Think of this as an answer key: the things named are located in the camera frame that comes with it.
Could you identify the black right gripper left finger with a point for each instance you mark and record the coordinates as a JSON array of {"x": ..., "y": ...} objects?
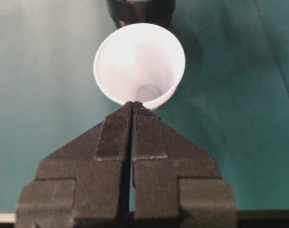
[{"x": 84, "y": 184}]

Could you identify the teal table cloth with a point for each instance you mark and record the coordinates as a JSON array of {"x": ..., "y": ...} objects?
[{"x": 233, "y": 100}]

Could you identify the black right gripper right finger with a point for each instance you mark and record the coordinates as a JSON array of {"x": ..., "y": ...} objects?
[{"x": 177, "y": 184}]

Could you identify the white paper cup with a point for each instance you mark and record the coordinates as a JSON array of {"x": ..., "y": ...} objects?
[{"x": 139, "y": 62}]

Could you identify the black cup holder with handle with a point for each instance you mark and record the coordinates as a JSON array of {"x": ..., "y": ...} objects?
[{"x": 127, "y": 12}]

